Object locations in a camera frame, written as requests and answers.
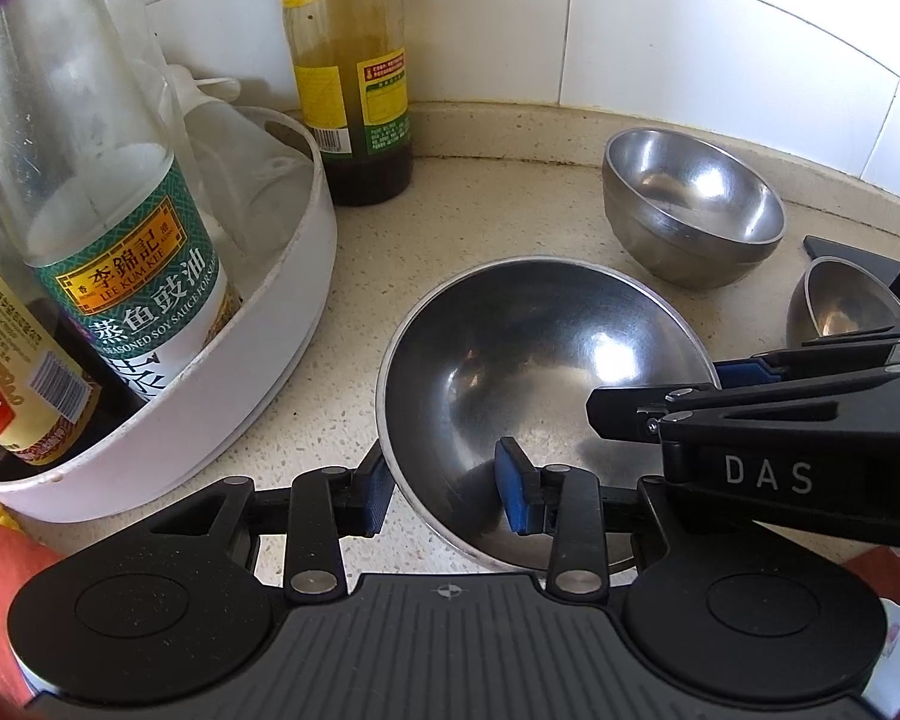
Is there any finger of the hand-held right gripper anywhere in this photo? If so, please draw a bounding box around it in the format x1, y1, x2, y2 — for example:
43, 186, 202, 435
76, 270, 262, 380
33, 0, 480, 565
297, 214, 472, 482
586, 371, 900, 441
712, 319, 900, 392

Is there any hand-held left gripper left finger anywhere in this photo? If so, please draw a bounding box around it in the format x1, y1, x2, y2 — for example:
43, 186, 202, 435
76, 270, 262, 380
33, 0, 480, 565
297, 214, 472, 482
131, 441, 389, 605

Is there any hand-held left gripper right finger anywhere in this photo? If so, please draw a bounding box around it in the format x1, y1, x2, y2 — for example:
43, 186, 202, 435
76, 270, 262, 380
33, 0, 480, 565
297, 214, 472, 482
493, 436, 691, 599

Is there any stainless steel bowl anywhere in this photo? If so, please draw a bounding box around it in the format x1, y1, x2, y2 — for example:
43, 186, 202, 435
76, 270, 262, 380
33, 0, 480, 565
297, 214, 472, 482
786, 256, 900, 348
602, 127, 787, 291
377, 256, 721, 572

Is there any black gas stove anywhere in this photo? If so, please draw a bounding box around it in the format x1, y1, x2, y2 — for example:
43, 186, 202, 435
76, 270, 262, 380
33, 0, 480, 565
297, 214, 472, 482
802, 235, 900, 287

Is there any white two-tier turntable rack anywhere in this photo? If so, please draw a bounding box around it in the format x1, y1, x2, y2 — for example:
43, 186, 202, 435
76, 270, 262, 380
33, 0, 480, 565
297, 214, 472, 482
0, 64, 339, 524

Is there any translucent plastic container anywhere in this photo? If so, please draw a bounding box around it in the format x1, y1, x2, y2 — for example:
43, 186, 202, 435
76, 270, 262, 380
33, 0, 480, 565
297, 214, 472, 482
157, 64, 317, 265

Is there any yellow cap vinegar bottle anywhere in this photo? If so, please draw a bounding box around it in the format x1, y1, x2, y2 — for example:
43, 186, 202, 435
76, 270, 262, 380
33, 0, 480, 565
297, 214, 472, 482
0, 236, 111, 482

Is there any clear purple label soy bottle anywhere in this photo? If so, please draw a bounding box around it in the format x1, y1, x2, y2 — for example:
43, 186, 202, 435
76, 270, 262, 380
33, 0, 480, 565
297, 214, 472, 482
0, 0, 230, 422

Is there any red cloth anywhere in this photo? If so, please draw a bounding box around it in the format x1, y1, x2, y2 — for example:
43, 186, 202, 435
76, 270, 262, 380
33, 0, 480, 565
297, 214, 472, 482
0, 517, 70, 700

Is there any yellow-label sauce bottle by wall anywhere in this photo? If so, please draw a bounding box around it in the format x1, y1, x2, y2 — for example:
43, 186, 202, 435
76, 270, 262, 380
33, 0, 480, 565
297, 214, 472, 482
283, 0, 414, 208

